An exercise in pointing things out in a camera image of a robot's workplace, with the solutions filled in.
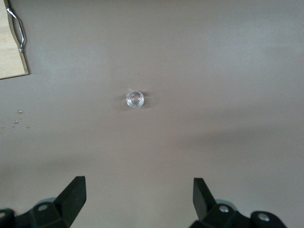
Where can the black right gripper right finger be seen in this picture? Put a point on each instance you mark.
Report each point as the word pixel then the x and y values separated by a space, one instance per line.
pixel 221 216

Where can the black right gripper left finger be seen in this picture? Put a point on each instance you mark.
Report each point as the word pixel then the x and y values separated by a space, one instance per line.
pixel 57 213

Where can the small clear glass cup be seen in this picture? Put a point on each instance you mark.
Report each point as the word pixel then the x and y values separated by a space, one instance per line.
pixel 135 99

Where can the wooden cutting board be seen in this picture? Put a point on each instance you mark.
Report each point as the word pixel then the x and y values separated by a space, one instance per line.
pixel 7 47

